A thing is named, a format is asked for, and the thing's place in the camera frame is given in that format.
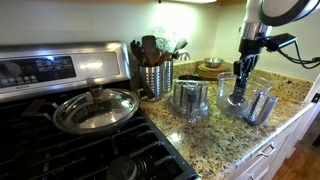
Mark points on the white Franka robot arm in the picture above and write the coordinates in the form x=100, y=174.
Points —
x=266, y=11

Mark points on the light wooden spoon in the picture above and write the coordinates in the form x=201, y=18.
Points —
x=163, y=58

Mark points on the round steel pan lid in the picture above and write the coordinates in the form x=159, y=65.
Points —
x=100, y=113

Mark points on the brown wooden spatula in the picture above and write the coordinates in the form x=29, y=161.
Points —
x=150, y=48

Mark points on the wide perforated steel utensil holder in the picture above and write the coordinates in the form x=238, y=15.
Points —
x=150, y=80

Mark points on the narrow perforated steel utensil holder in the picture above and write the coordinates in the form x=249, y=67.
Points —
x=167, y=76

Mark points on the black food processor blade assembly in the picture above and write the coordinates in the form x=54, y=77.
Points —
x=236, y=96

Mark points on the dark slotted spoon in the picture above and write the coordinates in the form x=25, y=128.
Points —
x=136, y=51

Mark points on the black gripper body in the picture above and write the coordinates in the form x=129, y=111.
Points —
x=251, y=47

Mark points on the steel ladle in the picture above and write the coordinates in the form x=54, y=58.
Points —
x=183, y=56

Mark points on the wooden bowl stack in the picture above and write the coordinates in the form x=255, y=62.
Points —
x=210, y=71

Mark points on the under-cabinet light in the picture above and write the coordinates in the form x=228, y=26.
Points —
x=193, y=1

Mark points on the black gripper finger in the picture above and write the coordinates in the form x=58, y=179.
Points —
x=239, y=75
x=253, y=65

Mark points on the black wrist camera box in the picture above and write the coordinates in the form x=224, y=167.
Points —
x=281, y=40

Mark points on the clear measuring pitcher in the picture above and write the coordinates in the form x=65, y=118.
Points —
x=265, y=108

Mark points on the black plate on cabinet side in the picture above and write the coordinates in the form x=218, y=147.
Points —
x=316, y=98

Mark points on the small steel bowl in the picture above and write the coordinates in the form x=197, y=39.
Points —
x=213, y=62

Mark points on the stainless steel gas range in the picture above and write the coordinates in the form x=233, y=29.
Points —
x=100, y=63

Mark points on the lower kitchen cabinet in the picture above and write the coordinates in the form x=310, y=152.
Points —
x=283, y=143

